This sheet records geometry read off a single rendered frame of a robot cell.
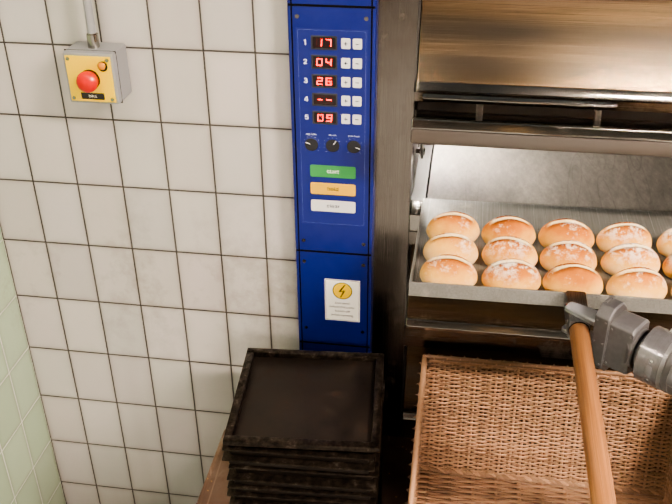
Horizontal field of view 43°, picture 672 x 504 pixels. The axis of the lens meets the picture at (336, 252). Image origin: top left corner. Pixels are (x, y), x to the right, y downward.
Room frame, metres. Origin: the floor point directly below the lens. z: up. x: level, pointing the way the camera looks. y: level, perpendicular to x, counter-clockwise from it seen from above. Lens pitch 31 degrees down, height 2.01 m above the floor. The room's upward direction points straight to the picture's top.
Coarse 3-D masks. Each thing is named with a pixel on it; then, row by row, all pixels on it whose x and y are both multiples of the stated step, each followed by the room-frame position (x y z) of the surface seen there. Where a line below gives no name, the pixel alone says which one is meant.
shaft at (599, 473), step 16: (576, 336) 1.06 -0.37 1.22; (576, 352) 1.02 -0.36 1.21; (592, 352) 1.03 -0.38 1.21; (576, 368) 0.99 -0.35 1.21; (592, 368) 0.98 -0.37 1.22; (576, 384) 0.96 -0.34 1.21; (592, 384) 0.95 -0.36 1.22; (592, 400) 0.91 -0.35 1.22; (592, 416) 0.88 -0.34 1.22; (592, 432) 0.85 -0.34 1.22; (592, 448) 0.82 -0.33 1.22; (592, 464) 0.79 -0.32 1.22; (608, 464) 0.79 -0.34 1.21; (592, 480) 0.77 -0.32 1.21; (608, 480) 0.76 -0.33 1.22; (592, 496) 0.75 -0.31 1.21; (608, 496) 0.74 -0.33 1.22
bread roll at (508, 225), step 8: (504, 216) 1.40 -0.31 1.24; (512, 216) 1.40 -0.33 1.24; (488, 224) 1.39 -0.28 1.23; (496, 224) 1.38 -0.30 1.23; (504, 224) 1.38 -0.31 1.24; (512, 224) 1.38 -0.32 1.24; (520, 224) 1.38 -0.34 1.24; (528, 224) 1.39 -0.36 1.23; (488, 232) 1.38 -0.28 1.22; (496, 232) 1.37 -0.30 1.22; (504, 232) 1.37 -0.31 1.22; (512, 232) 1.37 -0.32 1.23; (520, 232) 1.37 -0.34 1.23; (528, 232) 1.37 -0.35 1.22; (488, 240) 1.38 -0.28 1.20; (528, 240) 1.37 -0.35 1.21
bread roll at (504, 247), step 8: (496, 240) 1.32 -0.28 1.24; (504, 240) 1.31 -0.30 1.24; (512, 240) 1.31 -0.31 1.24; (520, 240) 1.32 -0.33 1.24; (488, 248) 1.31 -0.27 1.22; (496, 248) 1.30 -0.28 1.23; (504, 248) 1.30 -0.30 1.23; (512, 248) 1.30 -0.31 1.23; (520, 248) 1.30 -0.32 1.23; (528, 248) 1.30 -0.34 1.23; (488, 256) 1.30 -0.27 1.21; (496, 256) 1.30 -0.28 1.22; (504, 256) 1.29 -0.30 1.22; (512, 256) 1.29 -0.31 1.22; (520, 256) 1.29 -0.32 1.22; (528, 256) 1.29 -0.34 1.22; (536, 256) 1.30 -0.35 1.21; (488, 264) 1.30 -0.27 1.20
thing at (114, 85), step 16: (80, 48) 1.57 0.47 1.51; (96, 48) 1.57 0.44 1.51; (112, 48) 1.57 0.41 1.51; (64, 64) 1.56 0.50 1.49; (80, 64) 1.55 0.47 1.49; (96, 64) 1.54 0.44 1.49; (112, 64) 1.54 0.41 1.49; (112, 80) 1.54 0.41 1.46; (128, 80) 1.60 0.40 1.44; (80, 96) 1.55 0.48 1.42; (96, 96) 1.54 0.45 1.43; (112, 96) 1.54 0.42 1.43
